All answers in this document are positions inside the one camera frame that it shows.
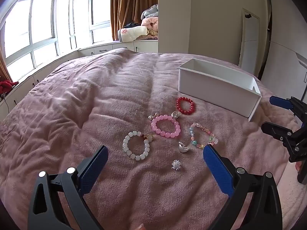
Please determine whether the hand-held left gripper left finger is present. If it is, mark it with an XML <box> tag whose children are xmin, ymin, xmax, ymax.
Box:
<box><xmin>27</xmin><ymin>145</ymin><xmax>109</xmax><ymax>230</ymax></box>

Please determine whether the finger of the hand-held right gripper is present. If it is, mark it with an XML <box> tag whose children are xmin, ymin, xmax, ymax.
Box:
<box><xmin>261</xmin><ymin>122</ymin><xmax>300</xmax><ymax>147</ymax></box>
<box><xmin>269</xmin><ymin>96</ymin><xmax>307</xmax><ymax>122</ymax></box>

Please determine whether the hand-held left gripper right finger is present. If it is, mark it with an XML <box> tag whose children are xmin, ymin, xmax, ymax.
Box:
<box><xmin>203</xmin><ymin>145</ymin><xmax>283</xmax><ymax>230</ymax></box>

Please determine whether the silver swan charm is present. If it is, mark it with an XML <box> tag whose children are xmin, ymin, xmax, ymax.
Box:
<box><xmin>178</xmin><ymin>141</ymin><xmax>190</xmax><ymax>154</ymax></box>

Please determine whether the multicolour bead bracelet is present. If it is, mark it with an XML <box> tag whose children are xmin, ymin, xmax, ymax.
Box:
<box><xmin>189</xmin><ymin>122</ymin><xmax>219</xmax><ymax>149</ymax></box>

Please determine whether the white bead bracelet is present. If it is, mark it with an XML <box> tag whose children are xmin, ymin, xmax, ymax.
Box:
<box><xmin>123</xmin><ymin>131</ymin><xmax>154</xmax><ymax>161</ymax></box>

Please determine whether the white plastic bin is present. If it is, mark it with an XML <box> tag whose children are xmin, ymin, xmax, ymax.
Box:
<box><xmin>177</xmin><ymin>58</ymin><xmax>262</xmax><ymax>122</ymax></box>

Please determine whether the red bead bracelet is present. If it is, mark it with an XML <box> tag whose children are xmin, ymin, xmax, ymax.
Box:
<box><xmin>176</xmin><ymin>96</ymin><xmax>195</xmax><ymax>114</ymax></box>

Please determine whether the pink bead bracelet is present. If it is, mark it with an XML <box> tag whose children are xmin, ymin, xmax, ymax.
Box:
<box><xmin>151</xmin><ymin>115</ymin><xmax>181</xmax><ymax>139</ymax></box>

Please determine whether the white wardrobe door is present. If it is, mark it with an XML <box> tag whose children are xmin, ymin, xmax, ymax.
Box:
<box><xmin>260</xmin><ymin>0</ymin><xmax>307</xmax><ymax>106</ymax></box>

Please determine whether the white framed mirror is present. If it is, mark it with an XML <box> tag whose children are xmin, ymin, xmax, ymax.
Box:
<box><xmin>238</xmin><ymin>8</ymin><xmax>261</xmax><ymax>78</ymax></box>

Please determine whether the pink bed blanket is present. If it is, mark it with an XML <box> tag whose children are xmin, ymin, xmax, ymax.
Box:
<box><xmin>0</xmin><ymin>47</ymin><xmax>307</xmax><ymax>230</ymax></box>

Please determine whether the red cloth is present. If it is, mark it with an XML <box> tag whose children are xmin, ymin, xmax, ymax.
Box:
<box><xmin>0</xmin><ymin>80</ymin><xmax>19</xmax><ymax>95</ymax></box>

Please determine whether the brown curtain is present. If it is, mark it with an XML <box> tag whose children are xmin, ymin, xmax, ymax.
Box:
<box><xmin>0</xmin><ymin>45</ymin><xmax>13</xmax><ymax>83</ymax></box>
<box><xmin>110</xmin><ymin>0</ymin><xmax>159</xmax><ymax>42</ymax></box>

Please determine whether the pink folded blanket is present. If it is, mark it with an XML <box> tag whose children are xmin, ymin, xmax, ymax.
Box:
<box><xmin>141</xmin><ymin>16</ymin><xmax>159</xmax><ymax>40</ymax></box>

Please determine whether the grey folded blanket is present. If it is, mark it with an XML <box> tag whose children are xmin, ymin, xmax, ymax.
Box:
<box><xmin>140</xmin><ymin>4</ymin><xmax>159</xmax><ymax>20</ymax></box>

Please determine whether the bay window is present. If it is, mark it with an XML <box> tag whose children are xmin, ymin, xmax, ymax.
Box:
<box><xmin>0</xmin><ymin>0</ymin><xmax>113</xmax><ymax>67</ymax></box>

